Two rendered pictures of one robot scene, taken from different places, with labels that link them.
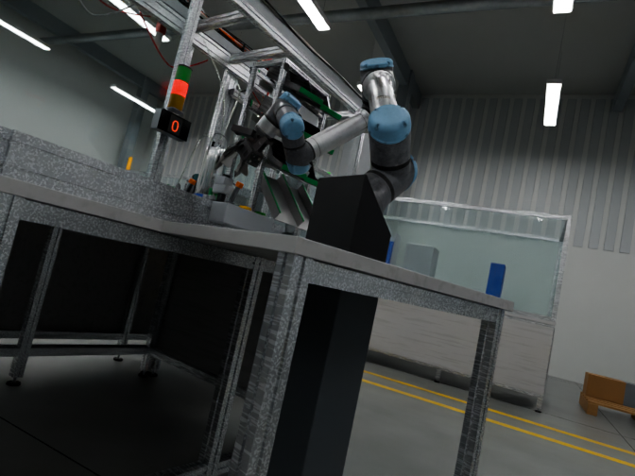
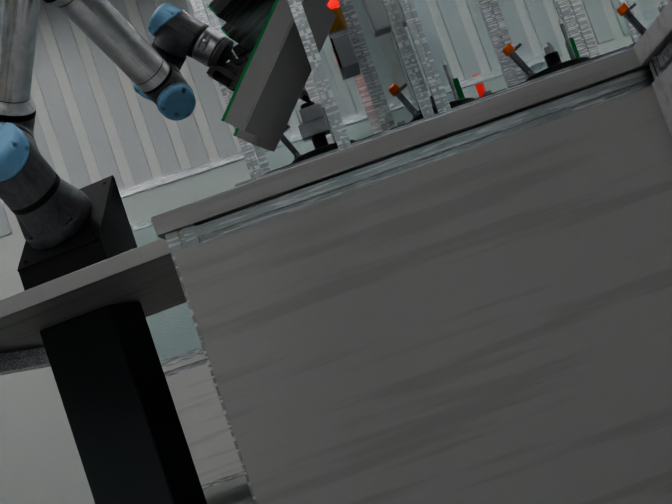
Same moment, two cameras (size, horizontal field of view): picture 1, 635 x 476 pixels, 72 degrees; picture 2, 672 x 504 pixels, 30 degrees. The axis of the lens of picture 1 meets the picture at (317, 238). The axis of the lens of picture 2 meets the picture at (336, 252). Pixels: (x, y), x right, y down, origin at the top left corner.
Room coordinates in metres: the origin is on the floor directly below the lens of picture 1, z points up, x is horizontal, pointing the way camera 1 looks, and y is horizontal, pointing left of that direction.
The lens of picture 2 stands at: (3.63, -1.08, 0.57)
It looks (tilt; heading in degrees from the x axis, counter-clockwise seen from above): 5 degrees up; 146
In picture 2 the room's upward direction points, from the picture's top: 19 degrees counter-clockwise
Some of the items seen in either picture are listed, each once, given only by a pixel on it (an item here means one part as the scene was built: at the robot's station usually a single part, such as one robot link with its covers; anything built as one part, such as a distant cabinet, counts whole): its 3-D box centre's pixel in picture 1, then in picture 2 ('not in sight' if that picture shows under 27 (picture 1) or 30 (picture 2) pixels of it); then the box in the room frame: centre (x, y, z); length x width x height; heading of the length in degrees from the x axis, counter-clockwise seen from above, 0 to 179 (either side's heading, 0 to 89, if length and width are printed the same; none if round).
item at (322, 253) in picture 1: (331, 266); (110, 301); (1.28, -0.06, 0.84); 0.90 x 0.70 x 0.03; 133
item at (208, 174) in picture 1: (214, 165); not in sight; (2.51, 0.67, 1.32); 0.14 x 0.14 x 0.38
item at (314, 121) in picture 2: (222, 184); (317, 118); (1.57, 0.37, 1.06); 0.08 x 0.04 x 0.07; 54
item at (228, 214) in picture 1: (242, 219); not in sight; (1.37, 0.24, 0.93); 0.21 x 0.07 x 0.06; 145
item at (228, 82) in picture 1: (215, 140); not in sight; (2.84, 0.79, 1.56); 0.09 x 0.04 x 1.39; 145
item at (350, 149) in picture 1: (347, 202); not in sight; (3.29, -0.16, 1.42); 0.30 x 0.09 x 1.13; 145
